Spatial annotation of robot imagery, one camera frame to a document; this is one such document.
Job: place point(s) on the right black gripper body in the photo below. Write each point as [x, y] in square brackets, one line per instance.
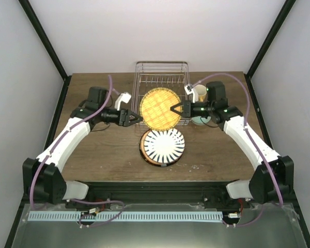
[188, 109]

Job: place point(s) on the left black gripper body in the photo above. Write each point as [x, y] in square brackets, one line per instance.
[121, 122]

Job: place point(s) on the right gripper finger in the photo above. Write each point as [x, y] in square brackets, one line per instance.
[180, 104]
[176, 110]

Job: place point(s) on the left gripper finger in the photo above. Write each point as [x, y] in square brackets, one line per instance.
[134, 116]
[133, 121]

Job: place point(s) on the yellow woven pattern plate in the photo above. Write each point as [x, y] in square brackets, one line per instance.
[155, 109]

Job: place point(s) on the white blue striped plate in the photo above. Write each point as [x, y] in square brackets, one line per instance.
[164, 146]

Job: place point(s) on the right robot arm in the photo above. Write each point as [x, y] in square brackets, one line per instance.
[273, 174]

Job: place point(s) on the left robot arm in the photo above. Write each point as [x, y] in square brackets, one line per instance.
[42, 176]

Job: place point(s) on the green celadon bowl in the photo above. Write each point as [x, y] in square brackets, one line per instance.
[201, 121]

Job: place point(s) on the yellow ceramic mug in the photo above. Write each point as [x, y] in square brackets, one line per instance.
[201, 91]

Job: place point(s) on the black rimmed cream plate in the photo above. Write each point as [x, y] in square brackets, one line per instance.
[161, 163]

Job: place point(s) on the metal front panel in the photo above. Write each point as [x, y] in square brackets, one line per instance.
[266, 226]

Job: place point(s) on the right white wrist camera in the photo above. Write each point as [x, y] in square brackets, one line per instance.
[190, 91]

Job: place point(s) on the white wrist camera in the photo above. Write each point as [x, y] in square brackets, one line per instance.
[124, 97]
[190, 91]

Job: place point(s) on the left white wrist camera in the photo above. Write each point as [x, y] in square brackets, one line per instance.
[124, 97]

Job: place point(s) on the wire dish rack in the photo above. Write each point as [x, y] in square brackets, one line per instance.
[152, 74]

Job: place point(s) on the black aluminium frame rail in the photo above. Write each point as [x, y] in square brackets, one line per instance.
[211, 194]

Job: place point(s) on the light blue slotted cable duct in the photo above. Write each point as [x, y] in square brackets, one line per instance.
[129, 216]

